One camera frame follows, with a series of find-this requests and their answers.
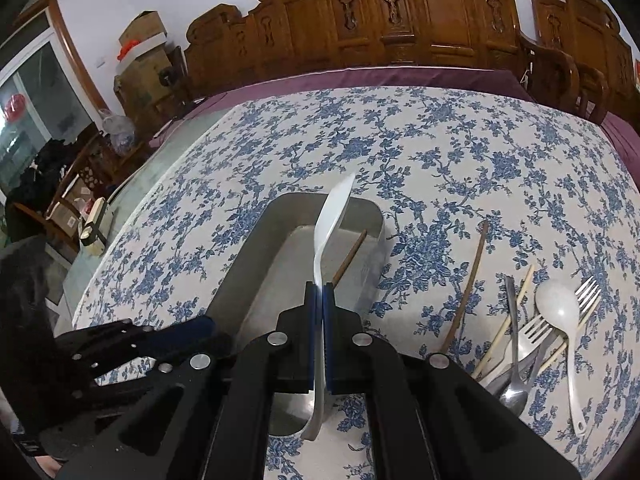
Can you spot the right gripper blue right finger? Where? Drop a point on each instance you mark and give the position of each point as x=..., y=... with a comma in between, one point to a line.
x=428, y=418

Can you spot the light bamboo chopstick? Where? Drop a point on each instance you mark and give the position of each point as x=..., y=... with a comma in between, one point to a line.
x=504, y=325
x=585, y=314

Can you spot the carved wooden armchair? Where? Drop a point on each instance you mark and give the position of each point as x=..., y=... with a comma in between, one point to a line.
x=588, y=32

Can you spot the glass sliding door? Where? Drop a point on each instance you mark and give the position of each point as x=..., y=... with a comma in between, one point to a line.
x=46, y=90

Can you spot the white plastic ladle spoon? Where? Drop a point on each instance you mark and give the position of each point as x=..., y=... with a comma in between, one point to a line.
x=559, y=306

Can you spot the small box on table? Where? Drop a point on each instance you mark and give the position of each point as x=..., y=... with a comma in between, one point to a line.
x=95, y=231

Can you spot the wooden side chair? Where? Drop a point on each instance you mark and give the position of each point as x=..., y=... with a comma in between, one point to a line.
x=56, y=192

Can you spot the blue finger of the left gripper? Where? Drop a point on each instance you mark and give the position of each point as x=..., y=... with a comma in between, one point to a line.
x=182, y=335

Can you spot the metal smiley spoon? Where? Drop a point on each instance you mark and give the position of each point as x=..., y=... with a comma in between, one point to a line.
x=512, y=354

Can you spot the top cardboard box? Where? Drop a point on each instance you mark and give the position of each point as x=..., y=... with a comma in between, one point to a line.
x=145, y=26

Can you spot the large cardboard box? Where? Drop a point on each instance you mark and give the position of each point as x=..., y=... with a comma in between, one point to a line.
x=154, y=88

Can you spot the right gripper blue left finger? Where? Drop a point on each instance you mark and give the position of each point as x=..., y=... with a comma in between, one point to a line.
x=208, y=417

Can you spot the dark wooden chopstick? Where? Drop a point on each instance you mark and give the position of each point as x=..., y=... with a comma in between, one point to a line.
x=348, y=259
x=467, y=290

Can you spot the metal fork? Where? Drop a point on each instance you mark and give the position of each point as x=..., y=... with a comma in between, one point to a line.
x=585, y=292

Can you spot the purple armchair cushion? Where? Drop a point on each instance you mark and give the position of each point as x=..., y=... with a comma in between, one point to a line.
x=626, y=142

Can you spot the white plastic fork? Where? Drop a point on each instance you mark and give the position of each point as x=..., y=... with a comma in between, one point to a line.
x=530, y=338

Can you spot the clear plastic bag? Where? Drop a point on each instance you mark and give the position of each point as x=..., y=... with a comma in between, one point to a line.
x=120, y=130

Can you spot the purple sofa cushion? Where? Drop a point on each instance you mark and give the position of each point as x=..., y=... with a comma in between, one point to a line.
x=498, y=82

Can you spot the metal rectangular tray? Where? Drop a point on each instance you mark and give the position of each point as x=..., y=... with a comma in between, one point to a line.
x=270, y=273

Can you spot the blue floral tablecloth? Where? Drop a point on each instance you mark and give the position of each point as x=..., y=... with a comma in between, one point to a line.
x=472, y=188

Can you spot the carved wooden sofa bench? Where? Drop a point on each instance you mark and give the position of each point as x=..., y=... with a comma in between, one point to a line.
x=278, y=38

